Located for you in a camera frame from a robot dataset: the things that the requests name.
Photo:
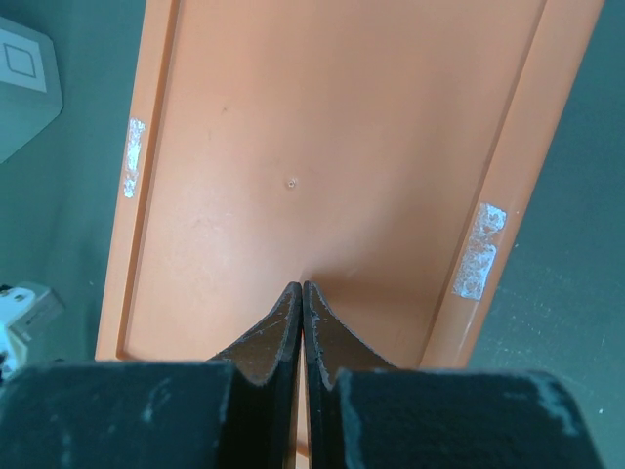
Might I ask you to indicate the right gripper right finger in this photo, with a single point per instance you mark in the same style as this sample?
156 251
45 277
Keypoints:
356 399

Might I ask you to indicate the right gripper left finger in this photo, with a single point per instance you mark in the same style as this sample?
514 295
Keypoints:
260 428

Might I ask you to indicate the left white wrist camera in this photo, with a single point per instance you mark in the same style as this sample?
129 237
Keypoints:
27 310

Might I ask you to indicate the orange drawer box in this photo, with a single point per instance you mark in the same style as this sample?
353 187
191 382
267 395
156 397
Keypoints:
385 150

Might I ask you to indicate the grey metal panel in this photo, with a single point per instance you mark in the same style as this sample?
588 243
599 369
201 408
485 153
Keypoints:
31 92

